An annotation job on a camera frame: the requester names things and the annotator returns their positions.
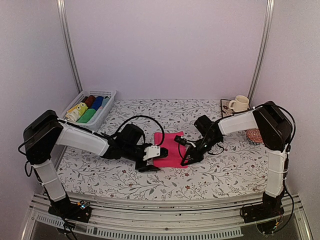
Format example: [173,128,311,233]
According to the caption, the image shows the pink towel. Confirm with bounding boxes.
[153,131,187,169]

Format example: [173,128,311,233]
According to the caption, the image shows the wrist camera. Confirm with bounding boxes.
[173,135,196,148]
[143,145,169,161]

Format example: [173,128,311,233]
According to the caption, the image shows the left aluminium frame post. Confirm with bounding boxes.
[56,0,83,93]

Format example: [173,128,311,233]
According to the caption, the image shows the light blue rolled towel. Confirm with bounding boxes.
[98,96,110,112]

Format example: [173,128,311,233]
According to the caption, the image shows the white plastic basket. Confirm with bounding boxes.
[60,89,117,132]

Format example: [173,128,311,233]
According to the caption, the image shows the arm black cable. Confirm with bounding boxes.
[177,105,297,161]
[112,115,166,148]

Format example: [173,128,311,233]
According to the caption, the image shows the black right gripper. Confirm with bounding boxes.
[182,134,222,165]

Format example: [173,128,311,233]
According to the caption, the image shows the green and cream patterned towel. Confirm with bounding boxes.
[65,102,88,123]

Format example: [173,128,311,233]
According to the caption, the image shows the patterned square coaster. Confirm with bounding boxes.
[220,99,235,118]

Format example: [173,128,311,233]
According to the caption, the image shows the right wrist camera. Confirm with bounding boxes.
[173,135,196,148]

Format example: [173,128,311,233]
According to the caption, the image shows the aluminium frame post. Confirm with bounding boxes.
[56,0,83,93]
[247,0,275,102]

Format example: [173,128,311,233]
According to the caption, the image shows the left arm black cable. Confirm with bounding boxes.
[112,115,166,148]

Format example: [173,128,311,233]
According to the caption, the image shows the green rolled towel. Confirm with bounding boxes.
[77,108,96,124]

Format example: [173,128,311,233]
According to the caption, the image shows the right aluminium frame post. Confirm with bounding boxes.
[247,0,275,102]

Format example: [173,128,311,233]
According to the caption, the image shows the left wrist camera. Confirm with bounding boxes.
[143,145,169,161]

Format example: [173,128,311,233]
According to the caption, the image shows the brown rolled towel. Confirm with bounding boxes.
[83,95,96,108]

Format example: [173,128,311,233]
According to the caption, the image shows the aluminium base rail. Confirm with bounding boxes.
[21,193,316,240]

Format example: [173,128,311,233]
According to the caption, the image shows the right robot arm white sleeve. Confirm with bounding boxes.
[194,100,297,223]

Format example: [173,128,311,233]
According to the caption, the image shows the floral tablecloth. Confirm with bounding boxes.
[57,99,268,201]

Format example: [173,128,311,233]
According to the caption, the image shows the cream ceramic mug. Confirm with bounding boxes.
[228,95,250,113]

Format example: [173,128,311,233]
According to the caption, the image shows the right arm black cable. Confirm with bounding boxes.
[177,105,297,161]

